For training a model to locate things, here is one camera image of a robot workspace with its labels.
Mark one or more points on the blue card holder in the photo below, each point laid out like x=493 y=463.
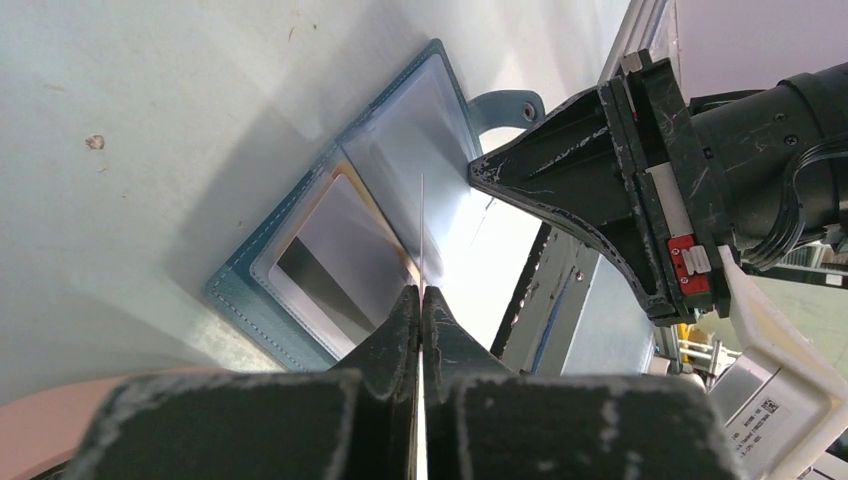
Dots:
x=387 y=204

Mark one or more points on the aluminium frame rail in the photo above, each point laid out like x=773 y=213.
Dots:
x=573 y=311

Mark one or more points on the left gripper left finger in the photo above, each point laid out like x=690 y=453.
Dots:
x=355 y=420

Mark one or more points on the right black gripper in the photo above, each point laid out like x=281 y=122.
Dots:
x=759 y=172

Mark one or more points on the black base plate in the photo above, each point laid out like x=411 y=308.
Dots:
x=520 y=291

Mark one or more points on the gold credit card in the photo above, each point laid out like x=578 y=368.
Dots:
x=345 y=168

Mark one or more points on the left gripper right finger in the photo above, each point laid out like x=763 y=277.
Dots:
x=485 y=421

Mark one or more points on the pink oval tray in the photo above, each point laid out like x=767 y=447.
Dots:
x=41 y=433

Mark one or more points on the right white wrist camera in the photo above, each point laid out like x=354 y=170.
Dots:
x=782 y=404

